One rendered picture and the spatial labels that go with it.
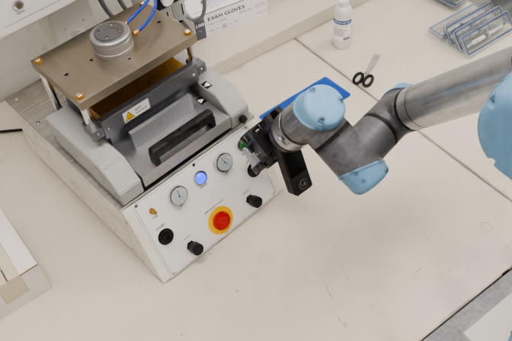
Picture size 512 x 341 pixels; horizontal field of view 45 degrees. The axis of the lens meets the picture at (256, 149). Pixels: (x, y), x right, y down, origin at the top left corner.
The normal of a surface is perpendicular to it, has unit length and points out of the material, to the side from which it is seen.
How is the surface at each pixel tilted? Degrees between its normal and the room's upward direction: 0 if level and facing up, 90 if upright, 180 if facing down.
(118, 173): 40
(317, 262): 0
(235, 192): 65
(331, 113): 34
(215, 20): 90
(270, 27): 0
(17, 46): 90
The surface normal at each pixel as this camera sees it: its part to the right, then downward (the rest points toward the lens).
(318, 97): 0.33, -0.27
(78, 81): -0.07, -0.68
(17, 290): 0.62, 0.53
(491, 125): -0.70, 0.50
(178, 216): 0.59, 0.17
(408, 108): -0.86, 0.22
